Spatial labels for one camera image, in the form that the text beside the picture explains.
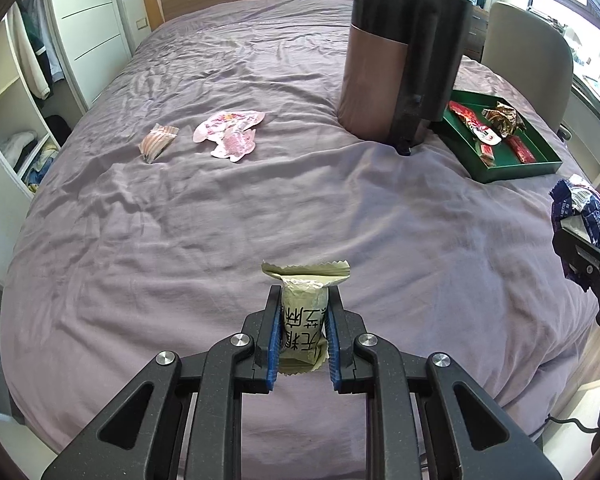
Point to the olive green snack packet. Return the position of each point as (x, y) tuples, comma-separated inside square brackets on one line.
[(302, 300)]

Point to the small red candy packet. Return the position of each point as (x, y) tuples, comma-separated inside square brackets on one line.
[(485, 152)]

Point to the blue and white snack packet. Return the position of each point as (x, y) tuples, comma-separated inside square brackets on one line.
[(587, 210)]

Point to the black bag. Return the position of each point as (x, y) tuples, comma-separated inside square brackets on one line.
[(57, 127)]

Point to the pink striped snack packet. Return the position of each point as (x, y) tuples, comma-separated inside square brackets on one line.
[(157, 141)]

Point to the black and copper cylinder appliance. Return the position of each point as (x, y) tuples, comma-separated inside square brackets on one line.
[(375, 75)]

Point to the white open shelf unit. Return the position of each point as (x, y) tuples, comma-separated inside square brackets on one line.
[(5, 100)]

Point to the white desk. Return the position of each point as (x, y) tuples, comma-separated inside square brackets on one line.
[(595, 90)]

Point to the hanging dark green jacket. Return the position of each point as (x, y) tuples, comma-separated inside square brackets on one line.
[(42, 35)]

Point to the long red and white packet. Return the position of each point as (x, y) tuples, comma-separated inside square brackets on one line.
[(472, 120)]

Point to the brown crinkled snack packet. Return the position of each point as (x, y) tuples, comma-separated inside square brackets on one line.
[(505, 120)]

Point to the square red snack packet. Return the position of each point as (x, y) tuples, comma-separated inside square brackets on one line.
[(521, 149)]

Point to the beige chair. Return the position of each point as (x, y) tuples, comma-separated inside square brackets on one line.
[(525, 45)]

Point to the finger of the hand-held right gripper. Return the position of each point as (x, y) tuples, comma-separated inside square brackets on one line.
[(580, 260)]

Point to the bed with purple sheet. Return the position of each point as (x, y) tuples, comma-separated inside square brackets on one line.
[(230, 240)]

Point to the folded clothes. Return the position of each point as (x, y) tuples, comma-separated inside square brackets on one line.
[(17, 142)]

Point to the wooden dresser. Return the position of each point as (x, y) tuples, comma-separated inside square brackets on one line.
[(475, 25)]

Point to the hanging cream garment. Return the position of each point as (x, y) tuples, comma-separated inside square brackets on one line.
[(27, 55)]

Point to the green tray box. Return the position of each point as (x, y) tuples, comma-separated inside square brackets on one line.
[(515, 171)]

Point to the white wardrobe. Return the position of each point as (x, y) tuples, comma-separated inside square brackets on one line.
[(90, 20)]

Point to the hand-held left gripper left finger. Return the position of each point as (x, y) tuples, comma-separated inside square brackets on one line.
[(275, 355)]

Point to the small pink cartoon packet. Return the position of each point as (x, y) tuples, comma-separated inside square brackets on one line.
[(235, 144)]

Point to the large pink cartoon packet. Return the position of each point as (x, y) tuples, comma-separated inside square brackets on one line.
[(225, 122)]

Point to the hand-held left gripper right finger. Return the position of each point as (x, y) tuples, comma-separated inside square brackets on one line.
[(332, 355)]

